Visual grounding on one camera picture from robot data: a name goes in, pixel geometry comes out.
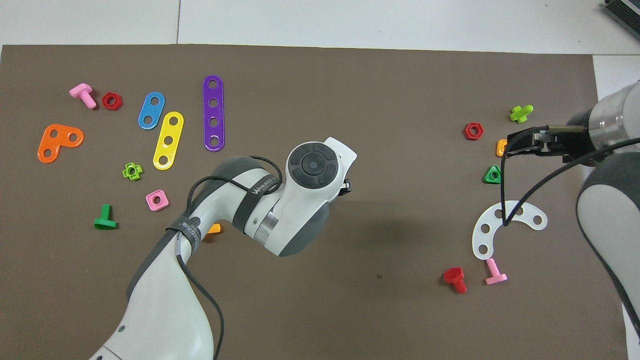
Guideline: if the red plastic screw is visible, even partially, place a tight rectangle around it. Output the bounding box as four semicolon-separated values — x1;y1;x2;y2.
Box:
443;267;468;295

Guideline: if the orange heart-shaped plate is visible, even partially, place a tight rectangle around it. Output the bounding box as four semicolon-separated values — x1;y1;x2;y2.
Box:
37;124;85;164

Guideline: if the white curved five-hole plate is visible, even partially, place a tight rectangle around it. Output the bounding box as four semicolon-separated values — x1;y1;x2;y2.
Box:
471;200;549;261

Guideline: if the lime green plastic screw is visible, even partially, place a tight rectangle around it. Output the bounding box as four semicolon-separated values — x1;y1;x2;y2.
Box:
509;104;534;124

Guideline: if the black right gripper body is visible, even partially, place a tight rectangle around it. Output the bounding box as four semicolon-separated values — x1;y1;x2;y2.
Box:
550;107;601;163

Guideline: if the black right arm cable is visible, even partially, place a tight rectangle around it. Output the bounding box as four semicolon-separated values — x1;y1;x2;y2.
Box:
500;137;640;228

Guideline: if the blue two-hole plate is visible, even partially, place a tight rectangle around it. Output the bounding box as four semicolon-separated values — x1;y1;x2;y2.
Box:
137;91;166;131

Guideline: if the brown table mat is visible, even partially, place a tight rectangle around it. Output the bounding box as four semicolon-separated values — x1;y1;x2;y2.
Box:
0;44;631;360

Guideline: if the purple four-hole plate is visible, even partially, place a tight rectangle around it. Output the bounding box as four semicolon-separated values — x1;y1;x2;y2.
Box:
202;75;226;152

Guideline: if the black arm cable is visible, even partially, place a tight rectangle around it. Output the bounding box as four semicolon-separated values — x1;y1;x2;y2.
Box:
175;155;284;360
500;137;640;228

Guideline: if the pink square nut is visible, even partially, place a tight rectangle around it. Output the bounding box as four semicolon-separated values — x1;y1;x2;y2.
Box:
145;189;170;212

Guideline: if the pink plastic screw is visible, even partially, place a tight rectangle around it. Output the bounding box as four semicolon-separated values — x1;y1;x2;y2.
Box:
485;258;509;286
69;83;98;110

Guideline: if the yellow three-hole plate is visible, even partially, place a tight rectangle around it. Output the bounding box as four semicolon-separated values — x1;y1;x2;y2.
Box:
152;111;185;171

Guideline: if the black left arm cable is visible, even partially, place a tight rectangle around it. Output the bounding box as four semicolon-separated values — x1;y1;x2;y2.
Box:
175;155;284;360

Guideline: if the dark grey ribbed device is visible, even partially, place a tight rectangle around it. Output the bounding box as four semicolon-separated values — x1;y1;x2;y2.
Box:
602;0;640;28

